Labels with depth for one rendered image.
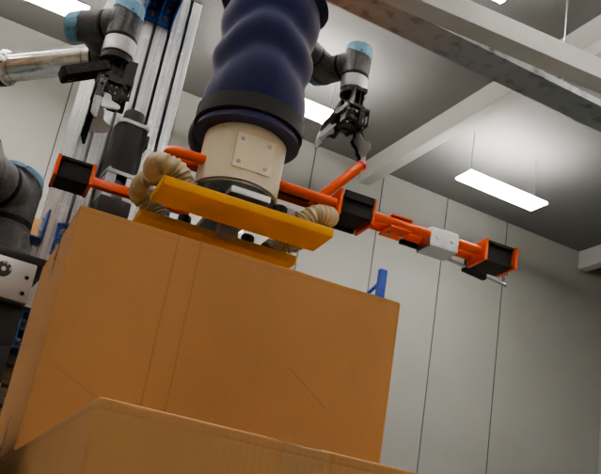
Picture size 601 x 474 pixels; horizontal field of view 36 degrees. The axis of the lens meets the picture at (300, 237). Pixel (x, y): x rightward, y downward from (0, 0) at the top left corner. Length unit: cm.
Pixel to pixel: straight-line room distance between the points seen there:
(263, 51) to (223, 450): 115
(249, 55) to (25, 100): 940
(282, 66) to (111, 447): 117
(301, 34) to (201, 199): 47
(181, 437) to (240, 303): 72
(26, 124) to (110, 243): 960
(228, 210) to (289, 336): 28
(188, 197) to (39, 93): 964
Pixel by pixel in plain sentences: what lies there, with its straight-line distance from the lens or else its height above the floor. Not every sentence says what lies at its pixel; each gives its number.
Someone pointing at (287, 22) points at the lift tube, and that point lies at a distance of 194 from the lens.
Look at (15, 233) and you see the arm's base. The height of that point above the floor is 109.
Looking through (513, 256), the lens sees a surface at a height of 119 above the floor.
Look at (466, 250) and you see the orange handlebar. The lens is 203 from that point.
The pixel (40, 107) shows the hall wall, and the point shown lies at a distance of 1123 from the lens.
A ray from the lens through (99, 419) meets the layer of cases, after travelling 85.
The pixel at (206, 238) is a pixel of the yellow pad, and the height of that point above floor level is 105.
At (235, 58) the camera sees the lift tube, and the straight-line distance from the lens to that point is 190.
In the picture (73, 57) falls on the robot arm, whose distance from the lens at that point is 241.
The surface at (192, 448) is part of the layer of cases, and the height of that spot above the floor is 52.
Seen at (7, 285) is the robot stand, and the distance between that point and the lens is 206.
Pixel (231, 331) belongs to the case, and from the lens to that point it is 155.
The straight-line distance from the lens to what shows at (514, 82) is 770.
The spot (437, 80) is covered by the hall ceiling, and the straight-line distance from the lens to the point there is 1078.
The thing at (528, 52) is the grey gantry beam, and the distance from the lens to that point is 476.
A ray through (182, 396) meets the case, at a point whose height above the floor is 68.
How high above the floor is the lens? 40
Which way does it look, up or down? 22 degrees up
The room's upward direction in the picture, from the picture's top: 10 degrees clockwise
